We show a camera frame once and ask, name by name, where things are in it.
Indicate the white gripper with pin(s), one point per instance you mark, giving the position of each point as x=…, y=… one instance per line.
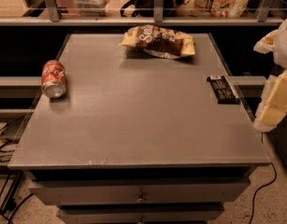
x=284, y=48

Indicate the black rxbar chocolate bar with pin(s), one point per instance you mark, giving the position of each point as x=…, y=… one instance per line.
x=224, y=92

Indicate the red coke can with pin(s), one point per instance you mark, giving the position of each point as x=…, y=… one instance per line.
x=53, y=79

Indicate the grey metal railing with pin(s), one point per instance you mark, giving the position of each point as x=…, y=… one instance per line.
x=128, y=13

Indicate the printed snack bag background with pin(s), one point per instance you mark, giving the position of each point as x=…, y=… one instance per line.
x=218, y=8

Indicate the brown chip bag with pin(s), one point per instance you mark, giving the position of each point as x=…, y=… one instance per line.
x=160, y=42

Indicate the upper grey drawer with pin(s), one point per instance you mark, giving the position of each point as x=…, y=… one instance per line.
x=136, y=192

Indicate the grey drawer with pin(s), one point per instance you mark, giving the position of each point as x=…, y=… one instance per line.
x=132, y=214
x=136, y=192

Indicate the lower grey drawer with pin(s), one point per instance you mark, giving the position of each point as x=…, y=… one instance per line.
x=132, y=214

